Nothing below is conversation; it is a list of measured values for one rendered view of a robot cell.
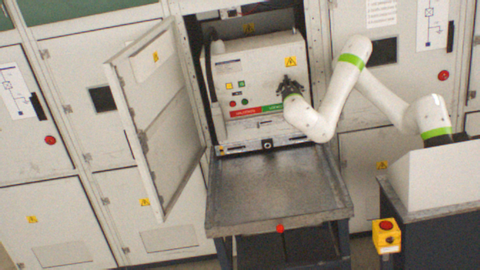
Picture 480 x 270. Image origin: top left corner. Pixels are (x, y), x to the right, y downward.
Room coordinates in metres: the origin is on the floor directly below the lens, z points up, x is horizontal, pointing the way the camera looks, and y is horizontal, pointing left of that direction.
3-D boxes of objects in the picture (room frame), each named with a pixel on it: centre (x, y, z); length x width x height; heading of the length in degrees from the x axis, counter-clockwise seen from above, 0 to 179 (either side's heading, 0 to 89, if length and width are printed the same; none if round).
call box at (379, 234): (1.12, -0.43, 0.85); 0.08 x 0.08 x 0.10; 87
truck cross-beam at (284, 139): (1.88, -0.09, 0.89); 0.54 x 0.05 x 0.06; 87
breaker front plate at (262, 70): (1.87, -0.09, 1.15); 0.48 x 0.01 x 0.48; 87
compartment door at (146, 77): (1.75, 0.36, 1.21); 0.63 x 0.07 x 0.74; 161
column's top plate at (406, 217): (1.44, -0.78, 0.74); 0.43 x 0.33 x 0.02; 90
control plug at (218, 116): (1.81, 0.12, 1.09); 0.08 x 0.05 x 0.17; 177
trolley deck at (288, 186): (1.67, -0.08, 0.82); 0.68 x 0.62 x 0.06; 177
